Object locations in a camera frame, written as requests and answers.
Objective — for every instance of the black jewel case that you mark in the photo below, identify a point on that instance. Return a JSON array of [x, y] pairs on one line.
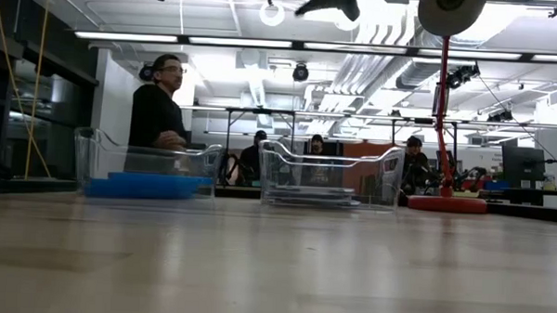
[[314, 202]]

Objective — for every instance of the person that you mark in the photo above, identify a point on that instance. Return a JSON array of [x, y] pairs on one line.
[[415, 168], [317, 144], [252, 162], [154, 115]]

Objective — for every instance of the clear plastic bin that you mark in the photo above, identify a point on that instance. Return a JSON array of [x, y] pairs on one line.
[[92, 159], [389, 179]]

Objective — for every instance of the black ceiling dome camera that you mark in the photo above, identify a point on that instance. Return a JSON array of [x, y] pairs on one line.
[[145, 73], [300, 72]]

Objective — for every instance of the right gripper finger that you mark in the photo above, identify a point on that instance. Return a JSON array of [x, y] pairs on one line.
[[332, 1]]

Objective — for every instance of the black computer monitor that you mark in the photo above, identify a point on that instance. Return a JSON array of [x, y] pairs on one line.
[[522, 167]]

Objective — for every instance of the black table frame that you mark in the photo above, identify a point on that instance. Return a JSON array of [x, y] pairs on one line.
[[527, 211]]

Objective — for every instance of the red desk lamp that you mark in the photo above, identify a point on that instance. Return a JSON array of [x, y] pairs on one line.
[[446, 204]]

